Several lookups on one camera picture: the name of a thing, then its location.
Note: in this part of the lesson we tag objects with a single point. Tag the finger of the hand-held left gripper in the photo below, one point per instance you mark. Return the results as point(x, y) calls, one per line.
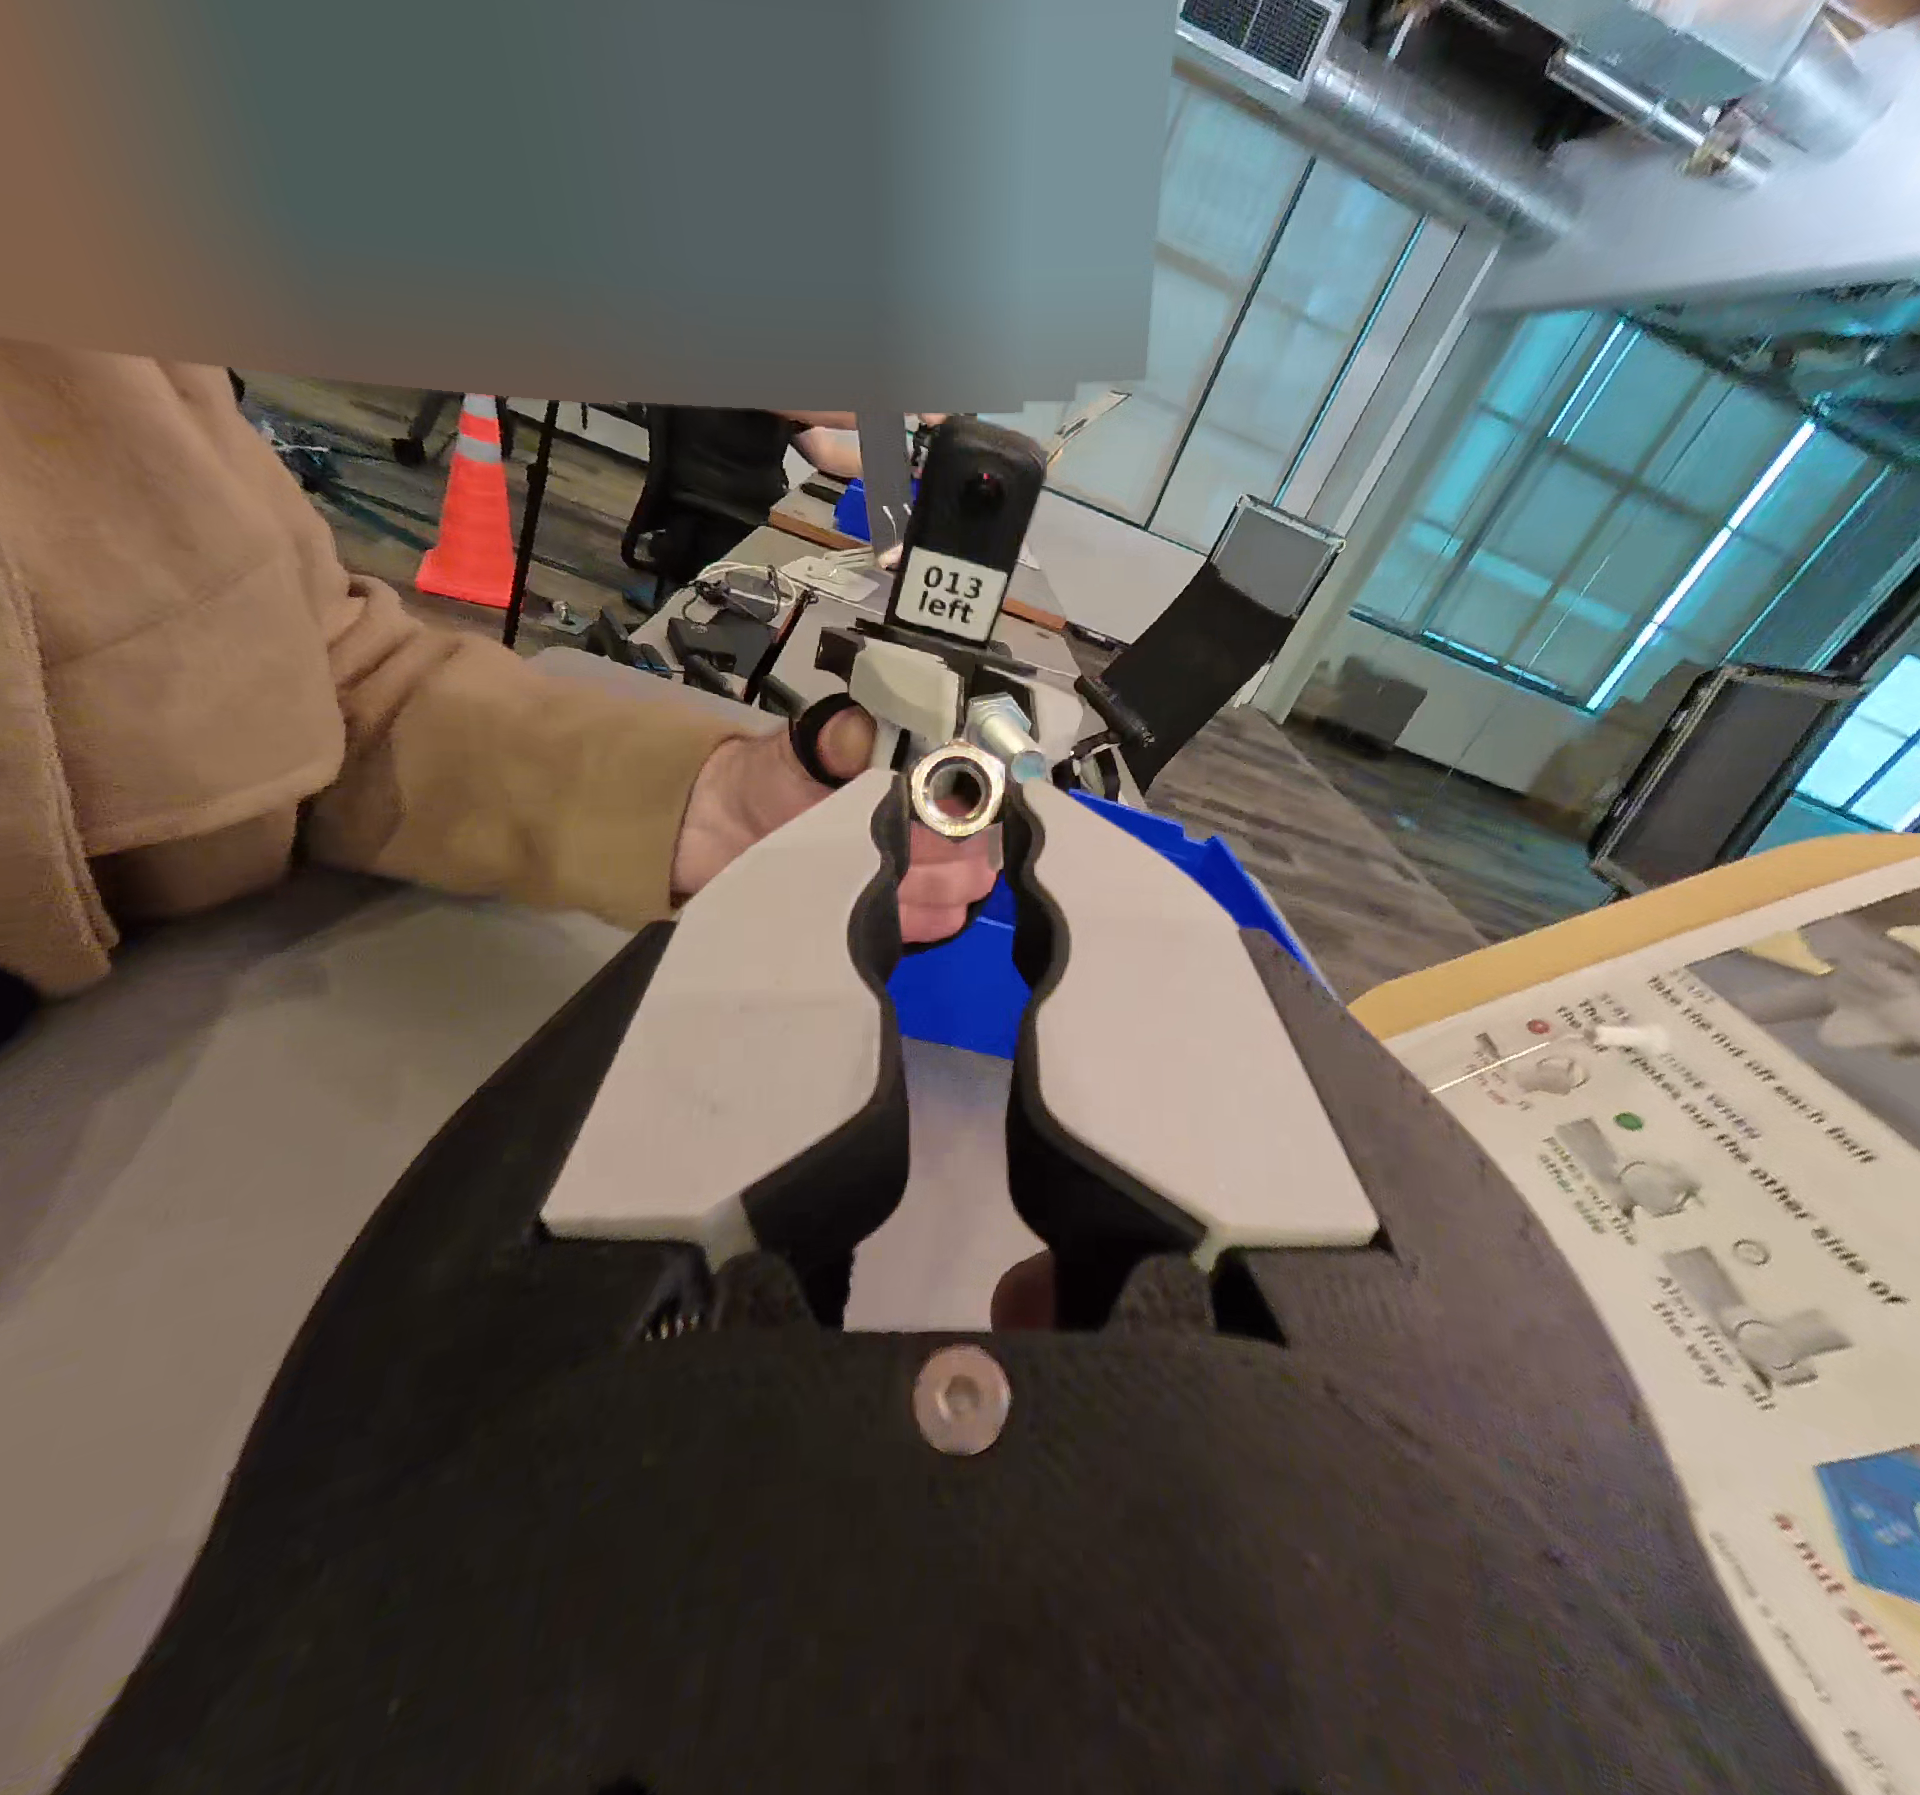
point(908, 694)

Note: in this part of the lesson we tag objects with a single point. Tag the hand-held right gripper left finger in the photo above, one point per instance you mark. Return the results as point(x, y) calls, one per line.
point(751, 1045)

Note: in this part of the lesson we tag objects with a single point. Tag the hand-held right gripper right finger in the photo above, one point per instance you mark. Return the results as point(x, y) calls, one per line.
point(1185, 1059)

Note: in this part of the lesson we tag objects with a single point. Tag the steel hex bolt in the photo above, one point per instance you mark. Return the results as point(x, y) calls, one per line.
point(998, 731)

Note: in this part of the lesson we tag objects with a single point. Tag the steel hex nut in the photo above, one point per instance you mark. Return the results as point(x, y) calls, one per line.
point(923, 801)

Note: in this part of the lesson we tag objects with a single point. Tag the person's left forearm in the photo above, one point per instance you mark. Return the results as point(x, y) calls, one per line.
point(481, 761)

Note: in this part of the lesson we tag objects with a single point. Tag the grey desk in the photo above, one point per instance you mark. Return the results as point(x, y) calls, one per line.
point(299, 1225)

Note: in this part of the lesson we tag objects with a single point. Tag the person's left hand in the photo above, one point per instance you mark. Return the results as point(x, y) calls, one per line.
point(751, 806)

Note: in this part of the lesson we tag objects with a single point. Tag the small blue plastic bin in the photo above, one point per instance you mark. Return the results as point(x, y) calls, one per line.
point(853, 504)

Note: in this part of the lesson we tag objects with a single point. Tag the long blue plastic bin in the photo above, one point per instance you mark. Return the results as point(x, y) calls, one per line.
point(960, 992)

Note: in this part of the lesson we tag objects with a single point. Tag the black office chair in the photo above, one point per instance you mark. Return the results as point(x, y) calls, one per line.
point(705, 504)

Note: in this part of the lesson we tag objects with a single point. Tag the silver framed panel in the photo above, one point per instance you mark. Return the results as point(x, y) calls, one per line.
point(1282, 550)

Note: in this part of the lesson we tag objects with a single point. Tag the grey bench seat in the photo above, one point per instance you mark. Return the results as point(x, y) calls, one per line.
point(1374, 708)

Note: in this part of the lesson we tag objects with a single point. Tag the black tripod stand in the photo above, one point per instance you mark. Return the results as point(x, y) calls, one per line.
point(527, 521)

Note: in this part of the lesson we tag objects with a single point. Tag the orange traffic cone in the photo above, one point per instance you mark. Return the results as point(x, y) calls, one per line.
point(473, 535)

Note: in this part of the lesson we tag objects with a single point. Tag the printed instruction sign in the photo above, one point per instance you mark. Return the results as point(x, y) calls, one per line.
point(1725, 1225)

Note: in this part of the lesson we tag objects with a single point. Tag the person's beige coat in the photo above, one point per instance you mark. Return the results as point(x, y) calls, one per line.
point(136, 550)

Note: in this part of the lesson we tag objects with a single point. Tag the glass window wall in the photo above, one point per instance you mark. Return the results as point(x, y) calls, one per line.
point(1619, 521)

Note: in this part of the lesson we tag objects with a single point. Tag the rectangular sheet-metal duct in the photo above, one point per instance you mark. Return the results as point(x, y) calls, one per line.
point(1681, 10)

